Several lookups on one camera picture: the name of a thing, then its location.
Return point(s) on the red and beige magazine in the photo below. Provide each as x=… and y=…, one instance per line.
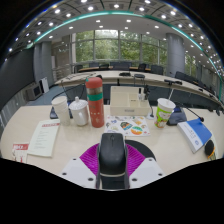
x=20, y=152

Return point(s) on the long curved conference desk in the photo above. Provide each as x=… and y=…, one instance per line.
x=153, y=78

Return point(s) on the blue and white book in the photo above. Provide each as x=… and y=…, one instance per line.
x=195, y=133

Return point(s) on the black and grey computer mouse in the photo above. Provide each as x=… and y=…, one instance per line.
x=112, y=156

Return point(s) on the black gooseneck conference microphone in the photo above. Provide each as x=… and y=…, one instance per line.
x=51, y=114
x=178, y=117

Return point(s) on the green printed paper cup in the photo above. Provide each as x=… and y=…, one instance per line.
x=163, y=115

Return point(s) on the red bottle with green band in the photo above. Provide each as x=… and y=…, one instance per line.
x=95, y=106

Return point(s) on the white lidded mug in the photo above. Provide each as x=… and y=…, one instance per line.
x=79, y=113

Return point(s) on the white booklet with red title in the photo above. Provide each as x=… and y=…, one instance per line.
x=44, y=137

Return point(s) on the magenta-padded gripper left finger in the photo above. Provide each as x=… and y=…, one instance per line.
x=76, y=171

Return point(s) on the group of dark office chairs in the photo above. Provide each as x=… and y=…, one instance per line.
x=156, y=69

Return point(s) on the black handheld microphone yellow band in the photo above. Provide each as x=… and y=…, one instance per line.
x=210, y=149

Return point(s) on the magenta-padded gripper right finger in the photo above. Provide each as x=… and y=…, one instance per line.
x=146, y=171

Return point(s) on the colourful sticker sheet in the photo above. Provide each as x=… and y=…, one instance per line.
x=128, y=126

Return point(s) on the white standing board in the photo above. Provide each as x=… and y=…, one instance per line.
x=44, y=85

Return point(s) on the grey box-shaped floor unit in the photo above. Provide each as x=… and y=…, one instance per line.
x=34, y=92

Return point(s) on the white paper cup stack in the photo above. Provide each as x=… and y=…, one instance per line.
x=61, y=111

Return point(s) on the group of round ceiling lights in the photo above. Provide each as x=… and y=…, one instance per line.
x=116, y=5

